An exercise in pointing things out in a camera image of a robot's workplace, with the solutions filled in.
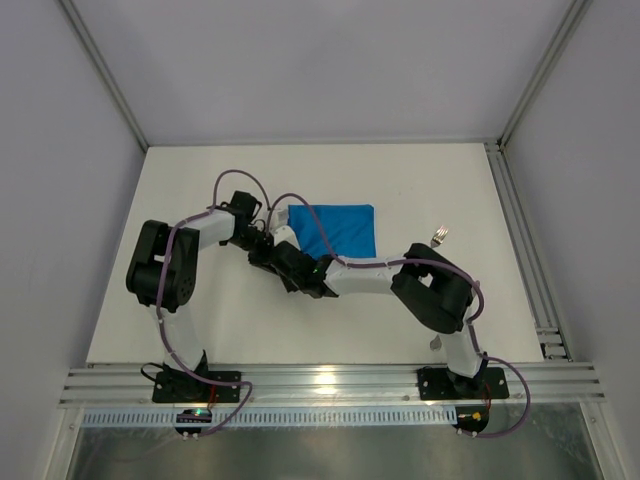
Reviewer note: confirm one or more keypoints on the blue satin napkin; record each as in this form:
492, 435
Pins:
350, 229

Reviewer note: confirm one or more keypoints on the aluminium front rail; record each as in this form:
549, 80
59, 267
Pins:
324, 385

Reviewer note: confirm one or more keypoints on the silver table knife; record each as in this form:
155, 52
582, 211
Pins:
435, 344

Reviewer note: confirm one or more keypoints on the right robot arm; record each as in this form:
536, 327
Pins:
436, 292

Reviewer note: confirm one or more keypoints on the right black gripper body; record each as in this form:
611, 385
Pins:
278, 248

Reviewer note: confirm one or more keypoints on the slotted grey cable duct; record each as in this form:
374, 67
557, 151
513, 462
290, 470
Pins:
255, 417

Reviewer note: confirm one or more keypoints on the left controller board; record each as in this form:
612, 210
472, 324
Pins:
191, 423

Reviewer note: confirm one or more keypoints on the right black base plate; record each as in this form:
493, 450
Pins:
439, 383

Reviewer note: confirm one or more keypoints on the right aluminium side rail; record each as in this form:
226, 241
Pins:
546, 314

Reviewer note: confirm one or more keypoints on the silver fork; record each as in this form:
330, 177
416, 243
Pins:
439, 236

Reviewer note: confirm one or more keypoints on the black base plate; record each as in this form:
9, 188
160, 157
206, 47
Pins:
176, 386
439, 383

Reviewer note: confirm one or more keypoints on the right aluminium frame post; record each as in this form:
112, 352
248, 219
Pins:
567, 27

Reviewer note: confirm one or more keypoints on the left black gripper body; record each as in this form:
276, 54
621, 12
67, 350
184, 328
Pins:
261, 256

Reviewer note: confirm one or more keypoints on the aluminium frame post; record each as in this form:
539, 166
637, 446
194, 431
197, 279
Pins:
567, 27
92, 51

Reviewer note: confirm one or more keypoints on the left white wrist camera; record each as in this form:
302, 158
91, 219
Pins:
277, 218

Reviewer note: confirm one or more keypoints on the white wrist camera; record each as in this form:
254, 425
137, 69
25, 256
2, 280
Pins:
277, 218
286, 234

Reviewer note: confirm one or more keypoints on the controller board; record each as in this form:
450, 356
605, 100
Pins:
191, 423
470, 421

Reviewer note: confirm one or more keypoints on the left aluminium frame post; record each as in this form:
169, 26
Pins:
92, 51

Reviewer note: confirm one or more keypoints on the right controller board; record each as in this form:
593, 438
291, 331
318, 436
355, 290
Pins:
470, 421

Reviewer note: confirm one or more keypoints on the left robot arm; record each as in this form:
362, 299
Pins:
163, 270

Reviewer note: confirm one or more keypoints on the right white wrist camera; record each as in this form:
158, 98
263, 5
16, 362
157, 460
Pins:
286, 234

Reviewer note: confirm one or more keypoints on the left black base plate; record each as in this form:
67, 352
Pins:
176, 386

